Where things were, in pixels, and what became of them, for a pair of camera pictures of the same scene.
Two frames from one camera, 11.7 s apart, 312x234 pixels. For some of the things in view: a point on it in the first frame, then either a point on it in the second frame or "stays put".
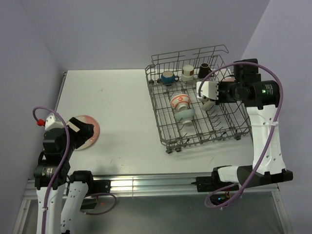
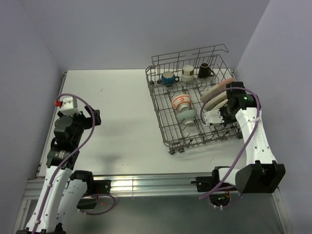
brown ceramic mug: [204, 70] stays put
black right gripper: [221, 99] -> [226, 121]
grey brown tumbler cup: [187, 72] stays put
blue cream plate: [207, 105] stays put
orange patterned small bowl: [180, 102] stays put
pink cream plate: [92, 140] -> [220, 105]
